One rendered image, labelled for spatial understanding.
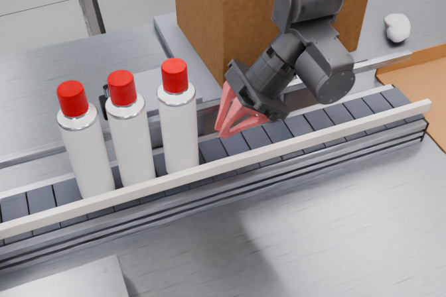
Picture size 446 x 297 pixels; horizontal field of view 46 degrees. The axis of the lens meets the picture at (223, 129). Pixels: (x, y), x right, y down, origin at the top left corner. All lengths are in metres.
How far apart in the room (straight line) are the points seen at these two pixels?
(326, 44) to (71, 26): 2.15
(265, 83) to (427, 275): 0.35
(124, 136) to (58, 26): 2.08
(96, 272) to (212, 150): 0.26
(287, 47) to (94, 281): 0.40
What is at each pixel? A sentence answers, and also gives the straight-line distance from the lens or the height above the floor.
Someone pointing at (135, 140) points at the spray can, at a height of 1.00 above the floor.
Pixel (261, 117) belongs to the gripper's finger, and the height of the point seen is 0.97.
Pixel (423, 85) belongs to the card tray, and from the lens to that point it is 1.09.
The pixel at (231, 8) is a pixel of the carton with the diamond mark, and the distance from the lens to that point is 0.88.
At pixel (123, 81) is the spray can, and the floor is 1.08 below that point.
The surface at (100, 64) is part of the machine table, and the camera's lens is 1.11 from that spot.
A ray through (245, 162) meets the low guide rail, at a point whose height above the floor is 0.91.
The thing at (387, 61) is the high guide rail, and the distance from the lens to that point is 0.92.
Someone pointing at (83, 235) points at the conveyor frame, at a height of 0.86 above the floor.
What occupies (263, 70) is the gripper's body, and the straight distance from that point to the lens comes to 0.73.
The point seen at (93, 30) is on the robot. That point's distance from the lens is 1.75.
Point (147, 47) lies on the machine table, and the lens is 1.13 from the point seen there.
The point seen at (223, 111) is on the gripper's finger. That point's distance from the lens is 0.78.
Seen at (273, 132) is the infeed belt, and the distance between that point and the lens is 0.87.
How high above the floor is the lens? 1.51
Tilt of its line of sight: 46 degrees down
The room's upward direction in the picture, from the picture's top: straight up
